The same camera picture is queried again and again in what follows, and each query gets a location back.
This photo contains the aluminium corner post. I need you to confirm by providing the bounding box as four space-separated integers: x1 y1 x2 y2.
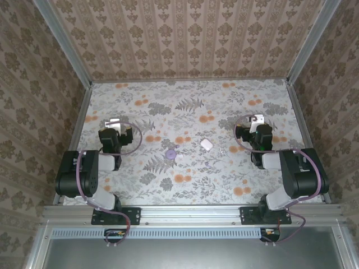
31 0 94 87
287 0 342 86

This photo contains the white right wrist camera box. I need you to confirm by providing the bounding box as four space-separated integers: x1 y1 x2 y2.
250 114 265 127

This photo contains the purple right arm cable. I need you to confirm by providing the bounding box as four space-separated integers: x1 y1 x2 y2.
234 114 322 245

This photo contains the grey metal sheet panel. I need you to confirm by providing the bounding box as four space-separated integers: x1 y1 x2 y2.
42 238 342 269

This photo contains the grey slotted cable duct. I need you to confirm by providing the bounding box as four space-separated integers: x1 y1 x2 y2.
51 227 263 240

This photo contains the thin aluminium table rail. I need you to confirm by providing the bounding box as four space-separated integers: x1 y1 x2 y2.
91 77 289 84

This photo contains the black cable port with wires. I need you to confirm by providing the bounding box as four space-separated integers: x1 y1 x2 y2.
259 227 281 243
103 228 131 244

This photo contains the purple round disc with loop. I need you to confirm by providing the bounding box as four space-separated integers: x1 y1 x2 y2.
165 143 180 160

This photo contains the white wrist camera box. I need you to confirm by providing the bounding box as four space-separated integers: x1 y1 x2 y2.
250 114 265 127
104 117 122 132

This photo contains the aluminium panel edge profile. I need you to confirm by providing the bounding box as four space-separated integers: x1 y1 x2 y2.
330 225 359 269
25 225 53 269

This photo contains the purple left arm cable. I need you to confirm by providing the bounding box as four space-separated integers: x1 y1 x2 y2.
76 122 143 247

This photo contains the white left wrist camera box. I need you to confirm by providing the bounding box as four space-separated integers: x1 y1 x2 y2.
104 117 122 132

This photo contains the pale lilac earbud charging case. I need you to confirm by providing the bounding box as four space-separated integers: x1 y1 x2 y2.
200 138 214 152

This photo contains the aluminium table side rail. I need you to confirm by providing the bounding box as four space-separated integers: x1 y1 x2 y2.
53 81 93 207
286 81 332 204

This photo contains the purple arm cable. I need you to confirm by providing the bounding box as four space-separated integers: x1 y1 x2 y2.
234 114 322 245
76 122 143 247

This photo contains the long aluminium frame rail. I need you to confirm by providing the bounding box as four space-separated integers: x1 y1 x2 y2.
42 203 345 226

